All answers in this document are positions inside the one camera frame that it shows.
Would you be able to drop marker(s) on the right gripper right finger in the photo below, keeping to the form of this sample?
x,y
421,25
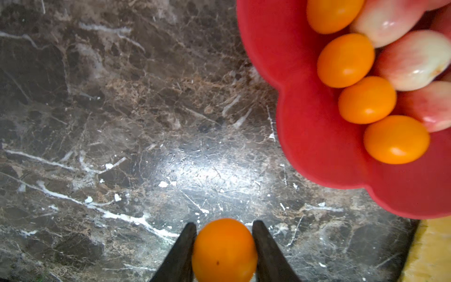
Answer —
x,y
272,265

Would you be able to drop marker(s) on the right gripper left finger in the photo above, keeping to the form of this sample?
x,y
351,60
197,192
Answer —
x,y
177,266

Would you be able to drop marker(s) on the orange tangerine top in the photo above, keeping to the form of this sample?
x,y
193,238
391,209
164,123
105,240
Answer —
x,y
224,251

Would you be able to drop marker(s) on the orange tangerine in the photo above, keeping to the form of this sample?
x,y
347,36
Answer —
x,y
224,251
330,16
396,140
345,60
368,101

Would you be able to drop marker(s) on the red flower-shaped fruit bowl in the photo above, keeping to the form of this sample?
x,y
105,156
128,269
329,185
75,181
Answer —
x,y
316,140

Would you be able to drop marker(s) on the orange tangerine bottom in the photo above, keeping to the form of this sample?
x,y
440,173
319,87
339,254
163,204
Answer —
x,y
345,60

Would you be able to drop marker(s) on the pink peach small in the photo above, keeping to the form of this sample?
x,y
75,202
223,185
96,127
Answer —
x,y
415,60

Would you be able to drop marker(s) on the pink peach bottom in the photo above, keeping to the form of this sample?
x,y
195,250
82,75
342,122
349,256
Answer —
x,y
385,21

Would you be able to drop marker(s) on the yellow snack bag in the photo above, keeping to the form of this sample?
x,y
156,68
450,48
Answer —
x,y
429,258

